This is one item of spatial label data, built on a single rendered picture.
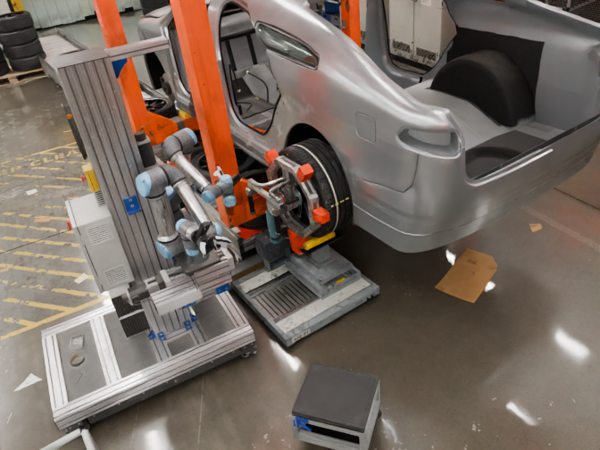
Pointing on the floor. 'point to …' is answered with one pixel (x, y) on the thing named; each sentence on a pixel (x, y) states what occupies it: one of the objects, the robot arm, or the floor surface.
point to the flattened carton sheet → (469, 275)
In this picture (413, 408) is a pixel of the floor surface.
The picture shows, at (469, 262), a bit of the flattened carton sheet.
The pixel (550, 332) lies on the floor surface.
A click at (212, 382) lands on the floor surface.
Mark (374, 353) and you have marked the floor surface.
